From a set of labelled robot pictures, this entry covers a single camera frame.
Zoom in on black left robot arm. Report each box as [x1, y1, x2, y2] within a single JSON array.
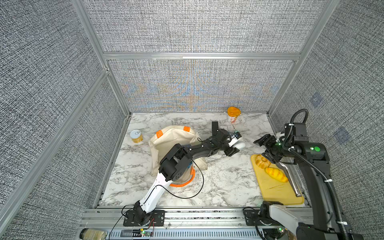
[[122, 129, 242, 226]]

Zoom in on toy yellow bread loaf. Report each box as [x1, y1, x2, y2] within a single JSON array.
[[265, 167, 289, 183]]

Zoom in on orange lid drink cup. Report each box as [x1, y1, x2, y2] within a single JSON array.
[[227, 107, 242, 124]]

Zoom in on metal tongs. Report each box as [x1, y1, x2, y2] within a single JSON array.
[[276, 162, 303, 197]]

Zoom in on cream canvas bag orange handles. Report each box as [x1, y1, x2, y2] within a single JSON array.
[[149, 126, 208, 188]]

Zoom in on toy bundt cake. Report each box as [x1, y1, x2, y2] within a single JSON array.
[[255, 155, 271, 169]]

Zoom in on black rectangular clock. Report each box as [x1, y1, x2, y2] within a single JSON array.
[[212, 121, 219, 136]]

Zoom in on yellow can white lid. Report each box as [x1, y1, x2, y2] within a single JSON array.
[[130, 130, 143, 144]]

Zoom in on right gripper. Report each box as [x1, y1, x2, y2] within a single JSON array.
[[254, 134, 294, 164]]

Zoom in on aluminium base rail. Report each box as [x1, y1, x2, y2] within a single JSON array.
[[77, 206, 334, 240]]

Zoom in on yellow cutting board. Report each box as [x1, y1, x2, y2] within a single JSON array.
[[251, 155, 305, 205]]

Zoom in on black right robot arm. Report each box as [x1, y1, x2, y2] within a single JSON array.
[[254, 109, 364, 240]]

